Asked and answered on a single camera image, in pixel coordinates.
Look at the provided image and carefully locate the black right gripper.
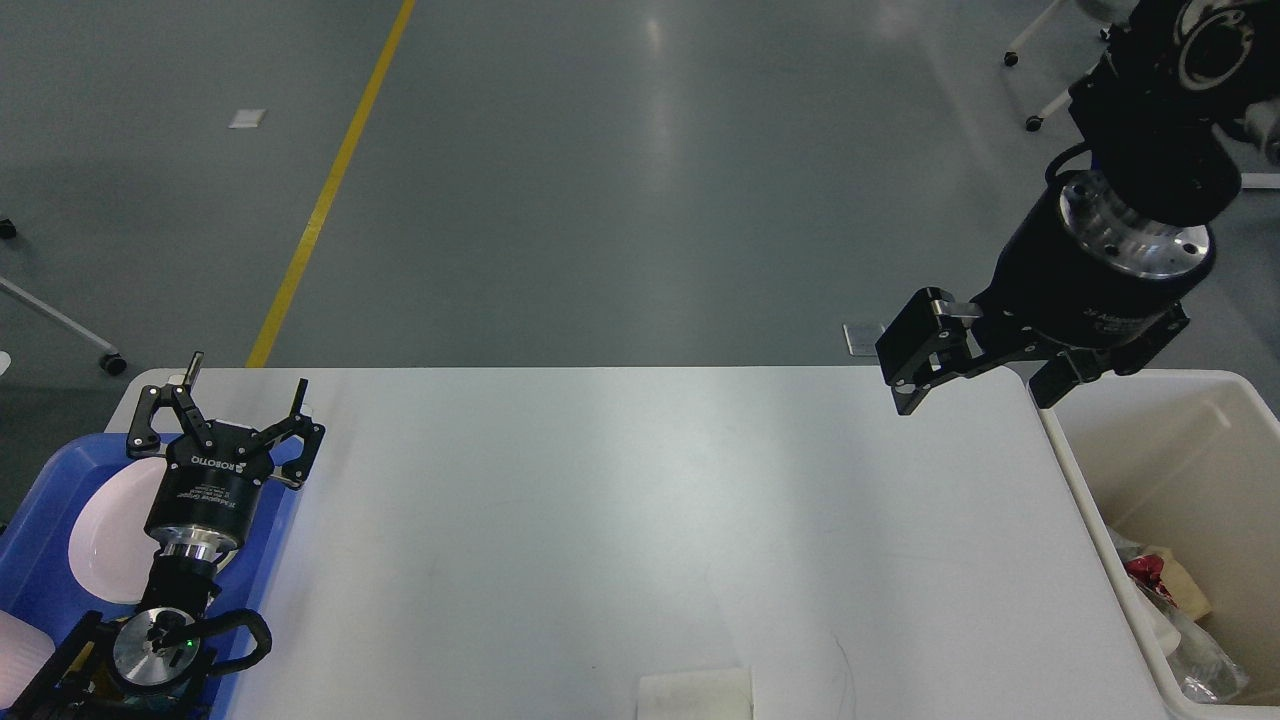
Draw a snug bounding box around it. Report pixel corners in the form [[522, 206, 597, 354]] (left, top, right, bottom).
[[876, 172, 1216, 416]]

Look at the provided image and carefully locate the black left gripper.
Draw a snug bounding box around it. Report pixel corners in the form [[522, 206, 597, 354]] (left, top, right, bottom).
[[125, 351, 326, 553]]

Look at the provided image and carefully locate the pink plate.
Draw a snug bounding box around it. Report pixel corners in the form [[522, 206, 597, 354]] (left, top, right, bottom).
[[67, 457, 180, 605]]

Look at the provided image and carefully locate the red foil wrapper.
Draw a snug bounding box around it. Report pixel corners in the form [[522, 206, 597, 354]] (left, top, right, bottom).
[[1123, 553, 1178, 606]]

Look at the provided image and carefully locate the foil with tissue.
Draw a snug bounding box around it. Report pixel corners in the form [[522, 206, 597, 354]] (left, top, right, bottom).
[[1165, 609, 1249, 705]]

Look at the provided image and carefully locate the white paper cup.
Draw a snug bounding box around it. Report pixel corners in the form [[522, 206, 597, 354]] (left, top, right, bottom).
[[1139, 593, 1181, 659], [635, 667, 755, 719]]

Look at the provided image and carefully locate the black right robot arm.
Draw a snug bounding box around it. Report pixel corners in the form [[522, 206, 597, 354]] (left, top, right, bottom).
[[876, 1, 1277, 416]]

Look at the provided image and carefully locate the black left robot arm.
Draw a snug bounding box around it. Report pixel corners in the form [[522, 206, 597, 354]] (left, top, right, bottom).
[[6, 352, 325, 719]]

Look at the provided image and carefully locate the white chair base left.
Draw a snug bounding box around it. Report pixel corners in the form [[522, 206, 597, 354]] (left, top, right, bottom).
[[1, 275, 128, 377]]

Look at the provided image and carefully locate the beige plastic bin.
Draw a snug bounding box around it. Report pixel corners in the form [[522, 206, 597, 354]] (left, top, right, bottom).
[[1039, 370, 1279, 719]]

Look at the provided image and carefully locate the white bar on floor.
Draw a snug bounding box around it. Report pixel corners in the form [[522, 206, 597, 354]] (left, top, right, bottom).
[[1242, 172, 1280, 191]]

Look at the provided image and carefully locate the white paper cup lying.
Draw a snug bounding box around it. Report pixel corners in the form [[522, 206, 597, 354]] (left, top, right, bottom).
[[635, 667, 755, 719]]

